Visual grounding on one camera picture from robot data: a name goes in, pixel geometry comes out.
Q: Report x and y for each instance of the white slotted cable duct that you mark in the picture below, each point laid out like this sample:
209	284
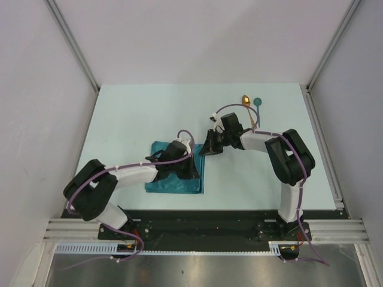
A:
89	247

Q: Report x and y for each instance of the aluminium corner post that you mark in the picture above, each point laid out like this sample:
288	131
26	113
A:
72	43
340	31

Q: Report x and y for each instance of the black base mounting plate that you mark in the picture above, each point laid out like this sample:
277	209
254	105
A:
204	231

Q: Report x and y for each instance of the teal satin napkin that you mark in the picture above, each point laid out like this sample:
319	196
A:
173	185

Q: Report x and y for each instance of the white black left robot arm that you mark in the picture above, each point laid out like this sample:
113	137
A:
89	192

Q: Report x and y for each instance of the left aluminium corner post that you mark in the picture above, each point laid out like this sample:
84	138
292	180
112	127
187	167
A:
72	43

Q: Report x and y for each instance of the right aluminium corner post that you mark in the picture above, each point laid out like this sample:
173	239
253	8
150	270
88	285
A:
340	31

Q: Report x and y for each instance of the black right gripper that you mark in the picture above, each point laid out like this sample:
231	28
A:
206	149

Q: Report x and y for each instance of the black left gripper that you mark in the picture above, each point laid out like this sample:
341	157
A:
191	172

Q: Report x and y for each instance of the gold metal spoon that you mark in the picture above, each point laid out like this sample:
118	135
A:
246	102

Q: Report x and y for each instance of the aluminium front frame rail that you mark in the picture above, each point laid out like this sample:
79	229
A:
324	231

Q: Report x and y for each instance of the teal plastic spoon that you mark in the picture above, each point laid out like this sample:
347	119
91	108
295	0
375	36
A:
257	103

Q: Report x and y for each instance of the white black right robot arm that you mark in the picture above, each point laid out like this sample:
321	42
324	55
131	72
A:
291	160

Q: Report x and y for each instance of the right aluminium side rail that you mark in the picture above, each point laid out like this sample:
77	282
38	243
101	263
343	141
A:
324	150

